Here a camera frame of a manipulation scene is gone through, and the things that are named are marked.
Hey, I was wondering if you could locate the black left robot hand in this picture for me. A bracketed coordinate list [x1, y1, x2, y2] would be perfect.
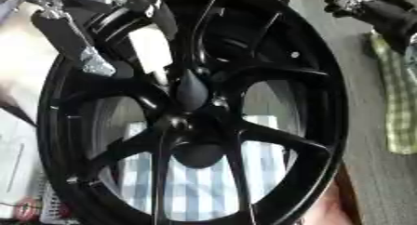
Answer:
[29, 0, 182, 79]

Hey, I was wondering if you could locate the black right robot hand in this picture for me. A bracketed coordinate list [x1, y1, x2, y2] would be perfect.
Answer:
[355, 0, 417, 55]

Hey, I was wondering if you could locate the black spoked wheel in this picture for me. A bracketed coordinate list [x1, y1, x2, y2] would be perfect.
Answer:
[34, 0, 351, 225]

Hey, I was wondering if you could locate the green white checked cloth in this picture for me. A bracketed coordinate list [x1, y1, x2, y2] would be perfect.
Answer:
[366, 32, 417, 155]

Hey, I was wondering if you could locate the red round object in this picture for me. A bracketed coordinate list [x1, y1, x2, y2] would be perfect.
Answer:
[11, 196, 43, 222]

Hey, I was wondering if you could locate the person's hand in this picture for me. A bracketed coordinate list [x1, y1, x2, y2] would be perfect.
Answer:
[301, 180, 356, 225]

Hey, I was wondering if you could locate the blue white striped cloth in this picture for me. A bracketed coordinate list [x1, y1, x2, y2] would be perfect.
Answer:
[111, 113, 300, 222]

